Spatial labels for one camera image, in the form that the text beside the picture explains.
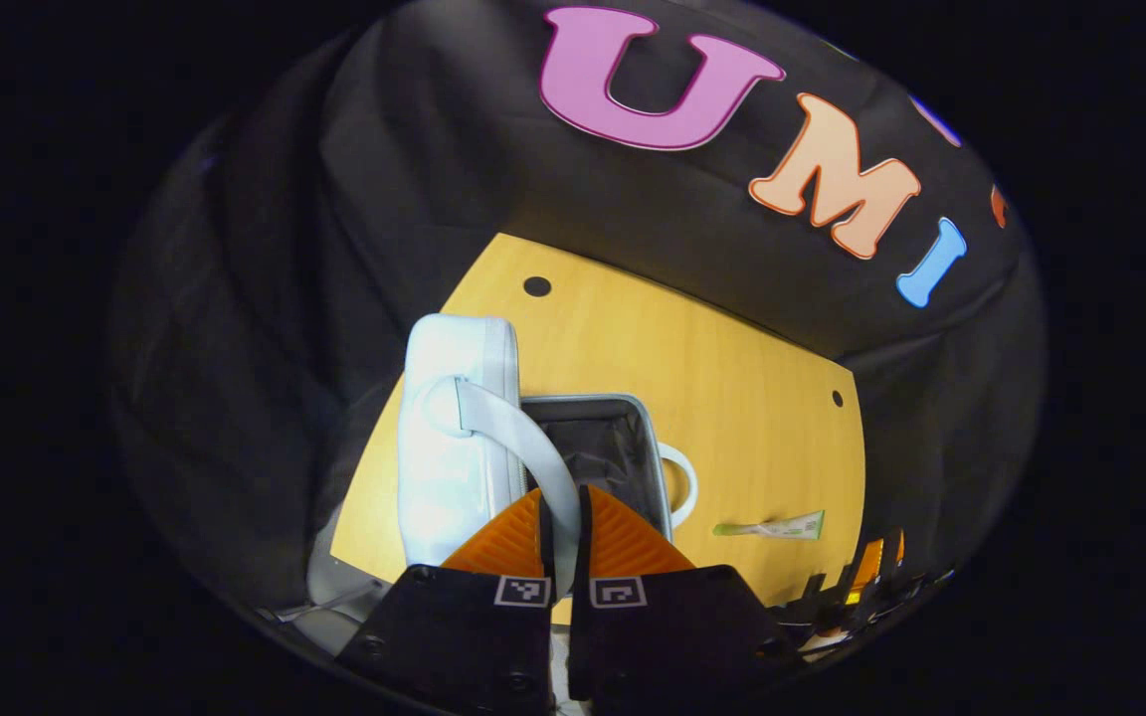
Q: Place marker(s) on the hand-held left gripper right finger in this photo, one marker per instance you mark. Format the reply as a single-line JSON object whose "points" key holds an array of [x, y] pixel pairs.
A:
{"points": [[672, 636]]}

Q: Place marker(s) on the black backdrop cloth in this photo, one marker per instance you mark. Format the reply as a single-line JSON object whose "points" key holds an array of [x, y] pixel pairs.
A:
{"points": [[384, 149]]}

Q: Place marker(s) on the white tube with green end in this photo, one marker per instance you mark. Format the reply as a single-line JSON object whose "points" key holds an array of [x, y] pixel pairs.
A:
{"points": [[777, 526]]}

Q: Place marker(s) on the grey chair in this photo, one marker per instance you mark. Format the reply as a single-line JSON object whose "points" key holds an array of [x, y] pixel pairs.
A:
{"points": [[344, 597]]}

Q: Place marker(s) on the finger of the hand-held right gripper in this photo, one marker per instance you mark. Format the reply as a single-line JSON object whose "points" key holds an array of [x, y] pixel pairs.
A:
{"points": [[867, 567]]}

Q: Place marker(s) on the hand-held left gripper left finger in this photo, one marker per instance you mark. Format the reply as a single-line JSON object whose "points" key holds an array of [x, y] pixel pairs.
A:
{"points": [[454, 636]]}

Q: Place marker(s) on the white bumpy suitcase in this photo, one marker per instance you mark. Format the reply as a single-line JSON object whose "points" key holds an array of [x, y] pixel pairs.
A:
{"points": [[454, 477]]}

